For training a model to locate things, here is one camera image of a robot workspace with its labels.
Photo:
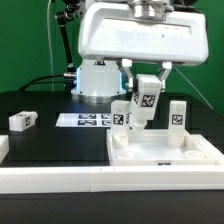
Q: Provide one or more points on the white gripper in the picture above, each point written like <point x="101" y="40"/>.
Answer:
<point x="109" y="31"/>

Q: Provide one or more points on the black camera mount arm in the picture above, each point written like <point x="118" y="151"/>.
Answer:
<point x="62" y="18"/>

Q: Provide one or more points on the white square table top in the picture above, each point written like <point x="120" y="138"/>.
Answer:
<point x="150" y="148"/>

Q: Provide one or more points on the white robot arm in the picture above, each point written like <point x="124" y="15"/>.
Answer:
<point x="100" y="80"/>

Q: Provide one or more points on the white sheet with markers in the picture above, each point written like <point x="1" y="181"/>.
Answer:
<point x="101" y="120"/>

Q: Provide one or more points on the white U-shaped fence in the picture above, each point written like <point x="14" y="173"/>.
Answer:
<point x="118" y="178"/>

